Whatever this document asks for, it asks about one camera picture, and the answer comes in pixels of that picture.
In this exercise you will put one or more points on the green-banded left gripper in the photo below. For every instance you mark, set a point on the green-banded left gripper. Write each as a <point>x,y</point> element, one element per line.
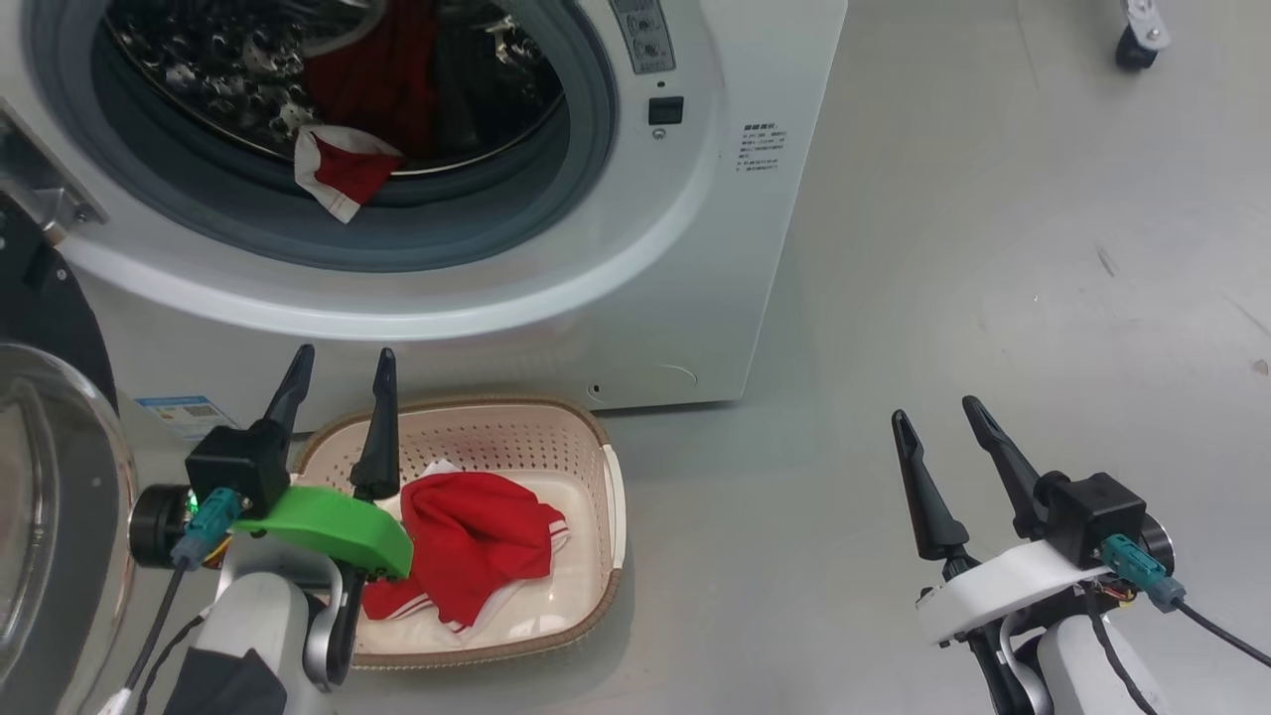
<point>338,526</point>

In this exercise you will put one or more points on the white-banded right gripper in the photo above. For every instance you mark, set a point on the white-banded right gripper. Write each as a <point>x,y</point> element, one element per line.
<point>993,596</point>

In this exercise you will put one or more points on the red white-trimmed garment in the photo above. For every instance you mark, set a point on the red white-trimmed garment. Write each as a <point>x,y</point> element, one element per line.
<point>477,536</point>
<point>348,169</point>

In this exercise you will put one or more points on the dark round washing machine door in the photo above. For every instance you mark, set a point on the dark round washing machine door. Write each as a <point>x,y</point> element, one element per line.
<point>50,477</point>

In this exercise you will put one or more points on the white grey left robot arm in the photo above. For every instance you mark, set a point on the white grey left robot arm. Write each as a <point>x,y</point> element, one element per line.
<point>258,626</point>

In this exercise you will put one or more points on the beige perforated laundry basket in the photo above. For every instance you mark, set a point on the beige perforated laundry basket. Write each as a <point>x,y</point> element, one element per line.
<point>516,437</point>

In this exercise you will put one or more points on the white front-load washing machine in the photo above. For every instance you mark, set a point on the white front-load washing machine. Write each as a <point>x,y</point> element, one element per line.
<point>685,298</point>

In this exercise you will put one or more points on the blue energy label sticker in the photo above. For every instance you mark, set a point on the blue energy label sticker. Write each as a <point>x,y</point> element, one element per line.
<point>189,417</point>

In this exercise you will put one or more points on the white table on casters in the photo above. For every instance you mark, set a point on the white table on casters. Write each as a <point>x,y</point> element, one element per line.
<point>1140,35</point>

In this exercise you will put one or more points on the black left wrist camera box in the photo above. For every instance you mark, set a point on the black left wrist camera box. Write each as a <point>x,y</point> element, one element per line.
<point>238,462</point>

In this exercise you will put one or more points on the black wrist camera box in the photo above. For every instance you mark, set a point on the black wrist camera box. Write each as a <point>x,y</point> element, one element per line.
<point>238,462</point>
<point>1092,516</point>

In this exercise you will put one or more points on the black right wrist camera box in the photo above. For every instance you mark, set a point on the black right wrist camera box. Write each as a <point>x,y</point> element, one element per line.
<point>1092,516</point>

